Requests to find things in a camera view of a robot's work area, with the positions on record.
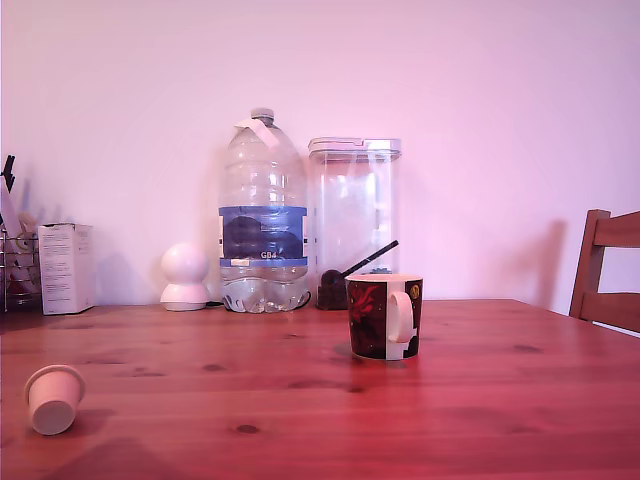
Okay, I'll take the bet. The pale coffee capsule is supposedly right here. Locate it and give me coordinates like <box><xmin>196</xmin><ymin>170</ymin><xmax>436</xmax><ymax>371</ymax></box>
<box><xmin>23</xmin><ymin>363</ymin><xmax>87</xmax><ymax>436</ymax></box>

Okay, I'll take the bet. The dark patterned coffee mug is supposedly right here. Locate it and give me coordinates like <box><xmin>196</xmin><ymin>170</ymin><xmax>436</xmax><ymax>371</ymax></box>
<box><xmin>344</xmin><ymin>272</ymin><xmax>425</xmax><ymax>362</ymax></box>

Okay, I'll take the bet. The clear plastic lidded container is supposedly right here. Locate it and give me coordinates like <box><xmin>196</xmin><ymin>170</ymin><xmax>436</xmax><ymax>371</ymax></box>
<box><xmin>307</xmin><ymin>137</ymin><xmax>403</xmax><ymax>307</ymax></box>

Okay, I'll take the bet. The small dark jar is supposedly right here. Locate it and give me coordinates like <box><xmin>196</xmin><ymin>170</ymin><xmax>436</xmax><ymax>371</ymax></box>
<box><xmin>315</xmin><ymin>268</ymin><xmax>350</xmax><ymax>311</ymax></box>

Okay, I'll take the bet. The black stick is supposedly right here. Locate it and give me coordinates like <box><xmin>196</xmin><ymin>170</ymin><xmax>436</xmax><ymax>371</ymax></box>
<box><xmin>341</xmin><ymin>239</ymin><xmax>400</xmax><ymax>277</ymax></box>

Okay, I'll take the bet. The large clear water bottle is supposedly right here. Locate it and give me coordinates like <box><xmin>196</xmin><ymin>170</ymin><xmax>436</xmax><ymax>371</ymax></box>
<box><xmin>218</xmin><ymin>107</ymin><xmax>310</xmax><ymax>315</ymax></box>

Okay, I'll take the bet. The white printed carton box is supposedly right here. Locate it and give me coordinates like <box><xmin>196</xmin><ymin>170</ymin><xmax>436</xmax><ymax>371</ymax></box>
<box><xmin>37</xmin><ymin>222</ymin><xmax>96</xmax><ymax>316</ymax></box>

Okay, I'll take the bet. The wooden chair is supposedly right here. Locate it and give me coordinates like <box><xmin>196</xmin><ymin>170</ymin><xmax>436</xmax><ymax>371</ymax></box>
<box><xmin>568</xmin><ymin>208</ymin><xmax>640</xmax><ymax>335</ymax></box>

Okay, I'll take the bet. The small white round camera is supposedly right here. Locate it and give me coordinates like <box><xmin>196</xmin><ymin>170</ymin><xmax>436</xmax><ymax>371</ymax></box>
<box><xmin>159</xmin><ymin>242</ymin><xmax>211</xmax><ymax>312</ymax></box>

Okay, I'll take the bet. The wire basket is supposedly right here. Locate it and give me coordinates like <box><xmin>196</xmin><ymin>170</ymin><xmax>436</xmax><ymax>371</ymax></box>
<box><xmin>0</xmin><ymin>233</ymin><xmax>42</xmax><ymax>314</ymax></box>

